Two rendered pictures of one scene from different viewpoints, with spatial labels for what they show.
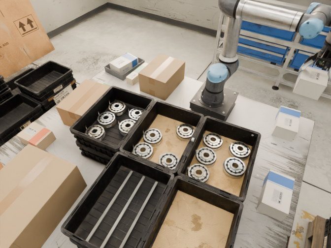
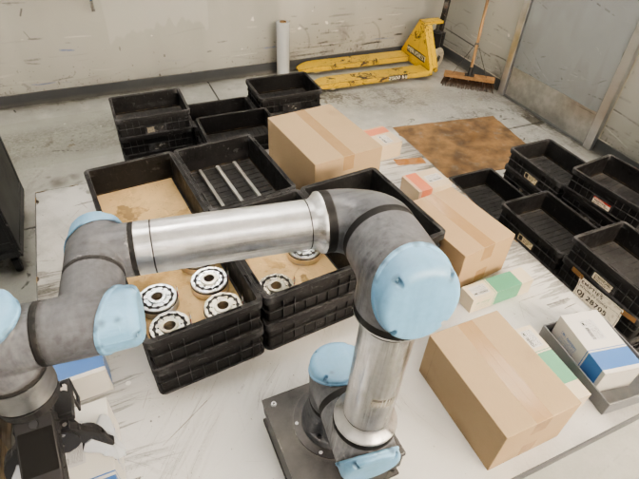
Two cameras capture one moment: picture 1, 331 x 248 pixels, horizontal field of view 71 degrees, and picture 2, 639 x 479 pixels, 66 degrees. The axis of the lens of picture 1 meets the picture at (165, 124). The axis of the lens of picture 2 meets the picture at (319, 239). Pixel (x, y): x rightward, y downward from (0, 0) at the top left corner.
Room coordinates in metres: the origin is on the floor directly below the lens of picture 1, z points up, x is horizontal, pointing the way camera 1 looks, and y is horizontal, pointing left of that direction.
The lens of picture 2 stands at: (1.44, -0.82, 1.86)
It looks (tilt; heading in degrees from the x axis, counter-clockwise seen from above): 41 degrees down; 124
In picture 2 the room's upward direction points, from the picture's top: 3 degrees clockwise
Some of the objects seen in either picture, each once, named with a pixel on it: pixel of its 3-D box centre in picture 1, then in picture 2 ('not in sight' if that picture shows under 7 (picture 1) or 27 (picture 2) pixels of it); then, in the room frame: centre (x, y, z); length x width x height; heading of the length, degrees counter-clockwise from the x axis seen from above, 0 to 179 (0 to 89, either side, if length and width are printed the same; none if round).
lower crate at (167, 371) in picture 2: not in sight; (190, 311); (0.64, -0.27, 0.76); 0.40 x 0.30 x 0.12; 155
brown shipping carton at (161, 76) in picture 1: (162, 76); (493, 385); (1.43, 0.02, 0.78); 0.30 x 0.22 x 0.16; 150
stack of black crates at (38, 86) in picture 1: (52, 95); (613, 296); (1.69, 1.07, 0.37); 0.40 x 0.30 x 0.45; 150
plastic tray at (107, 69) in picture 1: (124, 65); (599, 358); (1.65, 0.34, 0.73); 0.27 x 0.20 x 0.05; 144
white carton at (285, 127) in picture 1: (285, 123); not in sight; (1.00, -0.76, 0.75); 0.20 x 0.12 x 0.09; 154
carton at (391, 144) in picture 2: not in sight; (379, 143); (0.56, 0.95, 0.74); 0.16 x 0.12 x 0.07; 156
